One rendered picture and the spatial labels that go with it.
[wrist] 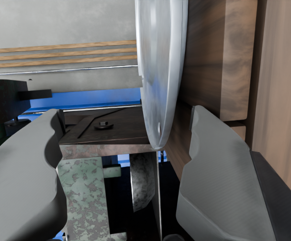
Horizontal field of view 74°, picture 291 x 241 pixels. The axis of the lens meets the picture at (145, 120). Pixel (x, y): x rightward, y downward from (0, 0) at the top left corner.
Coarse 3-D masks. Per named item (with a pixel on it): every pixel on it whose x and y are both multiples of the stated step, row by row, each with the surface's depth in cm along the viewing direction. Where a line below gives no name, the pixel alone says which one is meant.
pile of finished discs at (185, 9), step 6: (186, 0) 15; (186, 6) 15; (186, 12) 15; (186, 18) 15; (186, 24) 15; (186, 30) 15; (186, 36) 16; (180, 60) 17; (180, 66) 17; (180, 72) 17; (180, 78) 18
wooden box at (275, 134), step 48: (192, 0) 14; (240, 0) 10; (288, 0) 10; (192, 48) 15; (240, 48) 10; (288, 48) 11; (192, 96) 16; (240, 96) 11; (288, 96) 11; (288, 144) 12
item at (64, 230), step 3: (69, 126) 97; (72, 126) 97; (57, 171) 73; (66, 225) 77; (63, 228) 78; (66, 228) 78; (63, 231) 78; (66, 231) 78; (63, 234) 79; (66, 234) 78; (63, 237) 78; (66, 237) 79; (66, 240) 79
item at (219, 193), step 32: (192, 128) 11; (224, 128) 9; (192, 160) 7; (224, 160) 7; (192, 192) 6; (224, 192) 6; (256, 192) 6; (192, 224) 6; (224, 224) 5; (256, 224) 5
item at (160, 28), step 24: (144, 0) 22; (168, 0) 13; (144, 24) 23; (168, 24) 14; (144, 48) 25; (168, 48) 14; (144, 72) 28; (168, 72) 12; (144, 96) 37; (168, 96) 13; (168, 120) 15
